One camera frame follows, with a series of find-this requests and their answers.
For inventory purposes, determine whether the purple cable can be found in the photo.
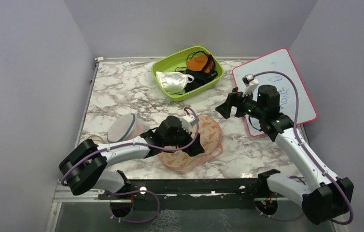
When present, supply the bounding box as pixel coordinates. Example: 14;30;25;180
60;106;200;187
249;71;355;225

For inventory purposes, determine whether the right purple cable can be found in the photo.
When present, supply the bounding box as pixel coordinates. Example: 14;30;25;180
249;71;355;225

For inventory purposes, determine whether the pink framed whiteboard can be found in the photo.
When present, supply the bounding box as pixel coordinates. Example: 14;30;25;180
232;48;317;125

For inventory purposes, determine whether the black bra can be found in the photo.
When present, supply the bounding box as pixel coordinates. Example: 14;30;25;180
175;67;218;93

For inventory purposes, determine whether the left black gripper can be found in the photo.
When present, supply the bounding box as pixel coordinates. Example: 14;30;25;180
164;122;204;156

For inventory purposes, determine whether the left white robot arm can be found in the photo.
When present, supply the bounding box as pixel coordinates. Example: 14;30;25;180
58;114;204;199

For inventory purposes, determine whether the white mesh laundry bag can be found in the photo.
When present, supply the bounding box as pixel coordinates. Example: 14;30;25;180
107;114;150;143

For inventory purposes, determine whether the beige bra cup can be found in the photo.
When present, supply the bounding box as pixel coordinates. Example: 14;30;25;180
88;135;105;144

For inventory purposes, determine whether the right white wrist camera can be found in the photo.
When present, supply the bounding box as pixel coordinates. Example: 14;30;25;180
242;74;259;97

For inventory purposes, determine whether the white satin bra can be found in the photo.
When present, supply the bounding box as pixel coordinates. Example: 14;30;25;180
155;72;195;93

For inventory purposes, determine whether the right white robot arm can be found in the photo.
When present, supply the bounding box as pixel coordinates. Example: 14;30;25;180
216;85;354;225

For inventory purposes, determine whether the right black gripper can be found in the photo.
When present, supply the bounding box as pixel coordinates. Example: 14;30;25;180
216;88;266;120

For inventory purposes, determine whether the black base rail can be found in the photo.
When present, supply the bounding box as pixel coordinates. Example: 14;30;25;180
98;178;280;211

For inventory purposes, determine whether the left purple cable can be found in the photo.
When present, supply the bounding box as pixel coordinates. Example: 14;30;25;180
60;106;200;187

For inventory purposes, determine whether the orange bra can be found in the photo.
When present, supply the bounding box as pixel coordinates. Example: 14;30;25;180
186;51;215;73

